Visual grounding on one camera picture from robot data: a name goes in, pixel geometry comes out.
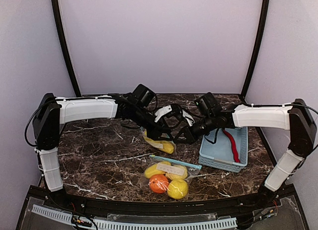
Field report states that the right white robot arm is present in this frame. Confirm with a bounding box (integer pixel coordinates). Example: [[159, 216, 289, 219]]
[[174, 92, 318, 192]]

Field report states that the round yellow lemon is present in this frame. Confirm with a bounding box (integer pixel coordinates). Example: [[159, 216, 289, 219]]
[[167, 179, 188, 200]]

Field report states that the yellow mango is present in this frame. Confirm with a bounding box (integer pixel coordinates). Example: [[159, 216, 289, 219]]
[[144, 163, 166, 179]]

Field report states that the clear zip bag blue zipper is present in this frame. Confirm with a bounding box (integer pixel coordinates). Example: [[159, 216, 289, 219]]
[[138, 154, 202, 201]]

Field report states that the light blue plastic basket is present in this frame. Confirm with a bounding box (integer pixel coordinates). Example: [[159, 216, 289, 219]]
[[199, 127, 248, 173]]

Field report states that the pale yellow potato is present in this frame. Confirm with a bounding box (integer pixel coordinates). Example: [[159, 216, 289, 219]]
[[165, 164, 188, 180]]

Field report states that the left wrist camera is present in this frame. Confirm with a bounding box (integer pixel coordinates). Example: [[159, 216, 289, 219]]
[[155, 104, 182, 123]]

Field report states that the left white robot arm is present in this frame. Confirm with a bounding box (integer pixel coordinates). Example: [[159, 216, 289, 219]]
[[27, 84, 172, 192]]

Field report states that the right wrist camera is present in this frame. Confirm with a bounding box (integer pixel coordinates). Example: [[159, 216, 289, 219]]
[[182, 110, 195, 127]]

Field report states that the yellow fruit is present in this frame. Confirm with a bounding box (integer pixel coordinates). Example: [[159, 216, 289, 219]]
[[158, 141, 175, 154]]

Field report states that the black frame post left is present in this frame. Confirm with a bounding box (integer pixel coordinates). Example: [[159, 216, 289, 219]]
[[51, 0, 81, 97]]

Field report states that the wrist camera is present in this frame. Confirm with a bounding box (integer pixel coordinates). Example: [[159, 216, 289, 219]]
[[155, 104, 182, 123], [182, 110, 195, 127]]

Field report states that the slotted grey cable duct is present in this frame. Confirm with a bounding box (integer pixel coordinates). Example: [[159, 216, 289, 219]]
[[31, 204, 238, 230]]

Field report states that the black frame post right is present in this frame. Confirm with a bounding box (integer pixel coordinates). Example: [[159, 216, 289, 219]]
[[240, 0, 270, 100]]

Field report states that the red chili pepper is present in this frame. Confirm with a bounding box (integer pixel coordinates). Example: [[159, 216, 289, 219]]
[[222, 129, 240, 163]]

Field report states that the black frame post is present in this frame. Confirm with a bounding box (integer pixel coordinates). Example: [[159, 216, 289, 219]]
[[51, 0, 81, 97], [240, 0, 270, 100]]

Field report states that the orange fruit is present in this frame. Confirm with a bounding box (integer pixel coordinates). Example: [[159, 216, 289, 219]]
[[149, 174, 169, 194]]

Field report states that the black front table rail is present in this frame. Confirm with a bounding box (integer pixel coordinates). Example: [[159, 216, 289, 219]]
[[28, 186, 274, 217]]

